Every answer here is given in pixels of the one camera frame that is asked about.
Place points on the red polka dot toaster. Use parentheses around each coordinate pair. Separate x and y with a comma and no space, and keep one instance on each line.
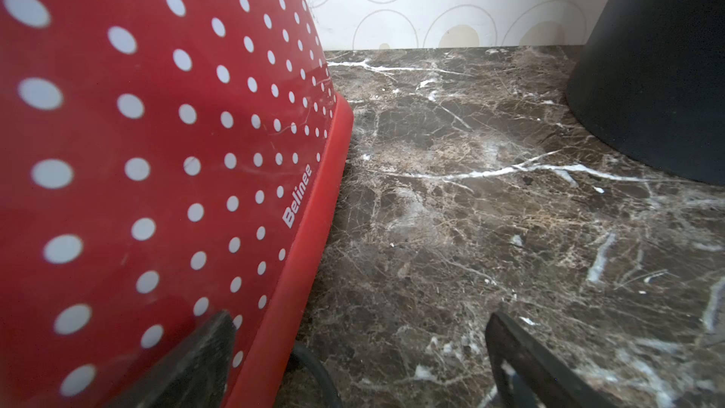
(161,161)

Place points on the black trash bin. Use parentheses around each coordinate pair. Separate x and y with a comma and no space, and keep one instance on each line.
(650,84)

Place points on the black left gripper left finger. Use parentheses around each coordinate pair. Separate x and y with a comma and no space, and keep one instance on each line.
(193,374)

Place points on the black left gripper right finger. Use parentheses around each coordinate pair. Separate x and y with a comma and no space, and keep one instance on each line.
(527,374)

